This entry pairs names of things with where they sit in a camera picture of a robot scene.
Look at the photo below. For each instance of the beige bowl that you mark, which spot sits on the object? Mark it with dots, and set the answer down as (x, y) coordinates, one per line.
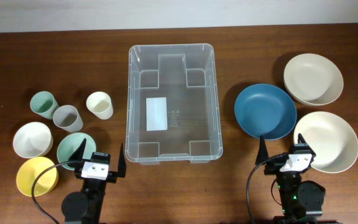
(313, 80)
(333, 140)

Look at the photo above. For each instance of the green cup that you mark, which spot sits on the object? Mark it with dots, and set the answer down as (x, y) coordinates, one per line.
(44, 104)

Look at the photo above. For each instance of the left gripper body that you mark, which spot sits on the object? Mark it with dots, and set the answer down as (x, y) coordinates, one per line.
(111, 177)

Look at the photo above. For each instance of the clear plastic storage container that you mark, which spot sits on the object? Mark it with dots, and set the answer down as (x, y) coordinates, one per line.
(185, 74)

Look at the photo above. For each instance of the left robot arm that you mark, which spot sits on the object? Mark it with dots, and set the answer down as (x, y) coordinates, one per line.
(85, 206)

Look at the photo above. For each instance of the mint green small bowl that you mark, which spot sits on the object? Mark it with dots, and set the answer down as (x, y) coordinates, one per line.
(72, 142)

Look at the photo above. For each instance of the cream cup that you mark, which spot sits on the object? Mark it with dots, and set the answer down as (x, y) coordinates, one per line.
(100, 104)

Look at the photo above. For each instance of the grey cup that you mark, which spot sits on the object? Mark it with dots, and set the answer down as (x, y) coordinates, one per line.
(68, 118)

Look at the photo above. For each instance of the yellow small bowl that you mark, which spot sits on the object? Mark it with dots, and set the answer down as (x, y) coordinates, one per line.
(30, 170)

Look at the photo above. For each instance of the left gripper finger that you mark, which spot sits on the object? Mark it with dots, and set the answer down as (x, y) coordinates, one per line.
(121, 169)
(78, 153)

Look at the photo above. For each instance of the white label in container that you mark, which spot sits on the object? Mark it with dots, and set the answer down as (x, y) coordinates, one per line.
(156, 114)

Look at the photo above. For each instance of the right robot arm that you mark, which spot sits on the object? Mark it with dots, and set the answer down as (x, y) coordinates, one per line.
(301, 201)

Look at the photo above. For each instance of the white small bowl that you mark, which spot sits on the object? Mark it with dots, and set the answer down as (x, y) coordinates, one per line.
(32, 140)

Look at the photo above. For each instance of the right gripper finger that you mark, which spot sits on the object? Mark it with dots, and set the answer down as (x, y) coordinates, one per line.
(262, 154)
(301, 139)

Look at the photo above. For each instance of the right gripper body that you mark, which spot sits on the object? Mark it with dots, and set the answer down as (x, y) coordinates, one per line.
(275, 165)

